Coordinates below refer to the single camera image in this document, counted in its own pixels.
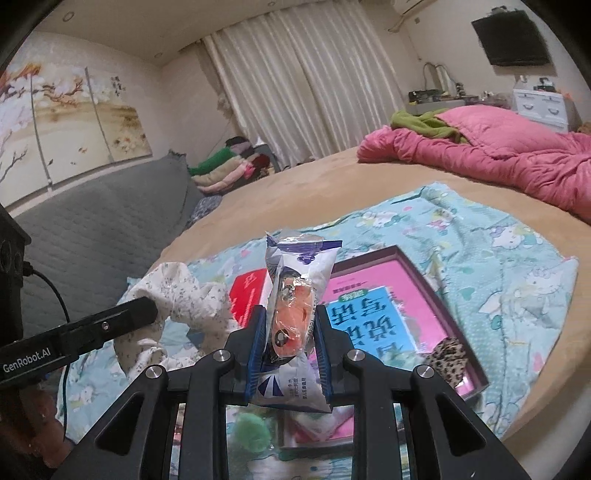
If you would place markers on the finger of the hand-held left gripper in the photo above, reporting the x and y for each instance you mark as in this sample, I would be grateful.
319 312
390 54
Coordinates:
120 321

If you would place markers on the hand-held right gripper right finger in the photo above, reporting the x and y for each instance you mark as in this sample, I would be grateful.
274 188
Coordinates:
322 355

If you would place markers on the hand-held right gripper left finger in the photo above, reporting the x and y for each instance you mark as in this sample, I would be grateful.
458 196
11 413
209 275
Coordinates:
256 355

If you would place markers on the white floral cloth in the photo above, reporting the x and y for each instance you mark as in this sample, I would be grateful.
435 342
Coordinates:
184 295

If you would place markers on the orange toy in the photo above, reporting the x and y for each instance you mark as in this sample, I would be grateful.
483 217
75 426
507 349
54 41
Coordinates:
298 277

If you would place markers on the pink book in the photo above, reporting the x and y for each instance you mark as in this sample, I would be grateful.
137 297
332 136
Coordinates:
383 318
425 286

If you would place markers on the person's left forearm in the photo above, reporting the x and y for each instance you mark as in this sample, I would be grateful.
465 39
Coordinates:
46 420

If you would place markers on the red tissue pack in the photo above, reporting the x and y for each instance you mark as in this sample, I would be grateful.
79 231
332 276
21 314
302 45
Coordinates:
247 295

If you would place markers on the mint green fluffy ball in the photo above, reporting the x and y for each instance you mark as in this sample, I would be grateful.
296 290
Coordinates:
251 431

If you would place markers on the grey quilted cover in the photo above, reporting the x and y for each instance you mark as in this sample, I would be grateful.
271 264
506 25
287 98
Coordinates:
101 230

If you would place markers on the leopard print scarf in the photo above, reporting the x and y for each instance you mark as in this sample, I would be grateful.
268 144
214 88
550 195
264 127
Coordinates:
450 360

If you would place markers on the dark patterned cloth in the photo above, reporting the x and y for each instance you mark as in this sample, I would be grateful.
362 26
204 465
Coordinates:
205 210

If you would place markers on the beige round bed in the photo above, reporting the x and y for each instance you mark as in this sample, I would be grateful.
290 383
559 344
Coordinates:
323 184

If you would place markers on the pile of folded clothes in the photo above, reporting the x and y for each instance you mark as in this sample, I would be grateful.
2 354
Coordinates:
226 168

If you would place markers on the light blue cartoon printed blanket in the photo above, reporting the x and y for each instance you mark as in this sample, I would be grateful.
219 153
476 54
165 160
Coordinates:
498 286

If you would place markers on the green cloth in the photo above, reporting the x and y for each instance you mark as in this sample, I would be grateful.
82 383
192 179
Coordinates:
420 124

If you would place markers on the white pleated curtain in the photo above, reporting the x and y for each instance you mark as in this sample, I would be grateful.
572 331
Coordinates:
304 92

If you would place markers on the pink quilt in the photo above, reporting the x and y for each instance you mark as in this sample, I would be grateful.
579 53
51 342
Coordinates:
498 147

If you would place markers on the cluttered side table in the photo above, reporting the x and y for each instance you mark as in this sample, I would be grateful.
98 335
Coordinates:
438 99

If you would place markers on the white drawer cabinet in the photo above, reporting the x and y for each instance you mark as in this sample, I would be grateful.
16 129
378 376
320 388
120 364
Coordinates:
545 108

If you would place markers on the blossom tree wall painting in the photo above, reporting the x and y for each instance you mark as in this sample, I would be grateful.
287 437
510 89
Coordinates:
69 120

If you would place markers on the black wall television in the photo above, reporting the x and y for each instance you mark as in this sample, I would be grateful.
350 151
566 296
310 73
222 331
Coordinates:
512 37

